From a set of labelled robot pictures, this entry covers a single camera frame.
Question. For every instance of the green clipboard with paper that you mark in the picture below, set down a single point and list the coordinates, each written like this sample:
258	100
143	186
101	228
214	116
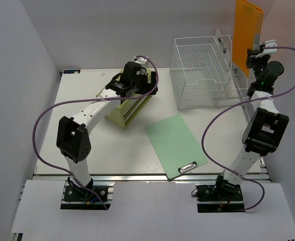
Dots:
175	146

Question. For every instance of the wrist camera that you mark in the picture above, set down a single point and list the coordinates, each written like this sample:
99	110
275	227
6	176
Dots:
142	61
267	48

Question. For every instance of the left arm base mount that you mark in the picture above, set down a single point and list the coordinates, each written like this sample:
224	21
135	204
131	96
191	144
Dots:
77	198

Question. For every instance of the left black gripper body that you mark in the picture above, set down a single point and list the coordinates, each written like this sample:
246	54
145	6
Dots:
141	80

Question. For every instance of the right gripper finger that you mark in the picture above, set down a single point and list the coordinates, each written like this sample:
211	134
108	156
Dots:
249	60
258	53

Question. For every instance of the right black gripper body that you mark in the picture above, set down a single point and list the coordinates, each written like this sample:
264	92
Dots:
259	67

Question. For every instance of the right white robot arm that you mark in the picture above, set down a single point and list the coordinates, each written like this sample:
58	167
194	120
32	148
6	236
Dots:
266	127

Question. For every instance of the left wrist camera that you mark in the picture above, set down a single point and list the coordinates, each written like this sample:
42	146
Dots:
142	61

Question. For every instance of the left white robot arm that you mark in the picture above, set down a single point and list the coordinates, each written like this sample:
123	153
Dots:
73	132

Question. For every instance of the green metal tool chest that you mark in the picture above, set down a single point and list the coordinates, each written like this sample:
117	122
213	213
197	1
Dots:
125	113

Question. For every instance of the white clipboard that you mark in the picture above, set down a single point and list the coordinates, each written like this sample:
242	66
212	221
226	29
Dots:
224	43

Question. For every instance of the orange notebook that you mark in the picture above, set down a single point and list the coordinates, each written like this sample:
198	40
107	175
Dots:
247	30

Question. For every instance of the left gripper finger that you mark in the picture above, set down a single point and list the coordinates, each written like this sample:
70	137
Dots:
152	81
142	87

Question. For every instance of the white wire file rack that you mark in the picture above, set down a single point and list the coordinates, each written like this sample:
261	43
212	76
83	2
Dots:
197	78

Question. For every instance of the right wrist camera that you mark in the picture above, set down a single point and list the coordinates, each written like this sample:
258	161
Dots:
267	48

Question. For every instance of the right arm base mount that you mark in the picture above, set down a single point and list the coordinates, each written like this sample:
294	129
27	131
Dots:
222	197

